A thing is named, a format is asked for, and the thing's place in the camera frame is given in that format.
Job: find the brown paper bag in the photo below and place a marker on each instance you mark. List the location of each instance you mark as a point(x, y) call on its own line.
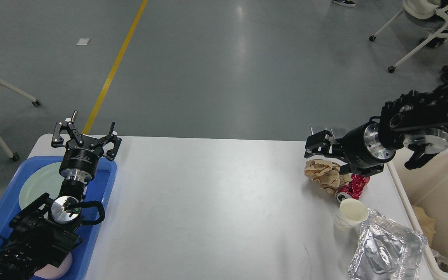
point(426, 223)

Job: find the red wrapper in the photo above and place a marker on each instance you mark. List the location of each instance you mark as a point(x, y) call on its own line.
point(352, 189)

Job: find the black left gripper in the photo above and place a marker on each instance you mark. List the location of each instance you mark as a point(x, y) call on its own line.
point(79, 159)

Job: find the pink HOME mug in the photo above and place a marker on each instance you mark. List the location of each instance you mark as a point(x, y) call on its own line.
point(50, 272)

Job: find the mint green plate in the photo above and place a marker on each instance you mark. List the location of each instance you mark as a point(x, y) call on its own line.
point(47, 179)

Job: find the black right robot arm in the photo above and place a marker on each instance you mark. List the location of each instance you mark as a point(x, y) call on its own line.
point(417, 121)

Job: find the person in jeans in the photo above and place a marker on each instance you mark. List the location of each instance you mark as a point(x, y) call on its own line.
point(344, 3)

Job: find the white office chair right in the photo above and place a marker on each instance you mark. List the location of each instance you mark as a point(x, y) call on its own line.
point(425, 15)

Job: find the crumpled aluminium foil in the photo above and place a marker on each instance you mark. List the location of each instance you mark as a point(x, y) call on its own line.
point(386, 250)

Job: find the brown paper ball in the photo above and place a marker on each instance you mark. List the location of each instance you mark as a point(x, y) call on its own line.
point(327, 174)

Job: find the floor outlet plate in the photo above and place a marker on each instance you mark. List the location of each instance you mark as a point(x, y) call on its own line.
point(338, 131)
point(317, 129)

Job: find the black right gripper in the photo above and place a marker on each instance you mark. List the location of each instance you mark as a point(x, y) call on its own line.
point(360, 148)

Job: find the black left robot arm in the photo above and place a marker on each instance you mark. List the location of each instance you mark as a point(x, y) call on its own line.
point(45, 232)

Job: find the beige plastic bin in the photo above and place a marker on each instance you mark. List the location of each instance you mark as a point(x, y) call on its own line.
point(427, 188)

